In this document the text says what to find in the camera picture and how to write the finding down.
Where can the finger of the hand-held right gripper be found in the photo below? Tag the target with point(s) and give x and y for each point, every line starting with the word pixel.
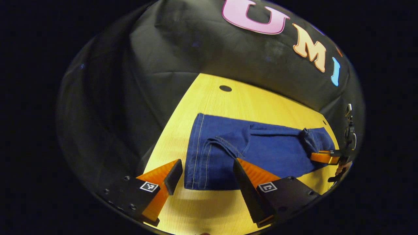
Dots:
pixel 323 157

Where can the blue jeans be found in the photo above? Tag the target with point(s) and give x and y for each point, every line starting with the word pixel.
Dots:
pixel 277 150

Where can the black backdrop cloth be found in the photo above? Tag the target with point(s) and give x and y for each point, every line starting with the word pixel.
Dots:
pixel 163 65

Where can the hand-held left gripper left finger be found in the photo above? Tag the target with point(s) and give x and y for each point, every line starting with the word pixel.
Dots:
pixel 174 176

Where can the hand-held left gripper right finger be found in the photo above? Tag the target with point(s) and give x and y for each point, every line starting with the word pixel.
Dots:
pixel 246 192

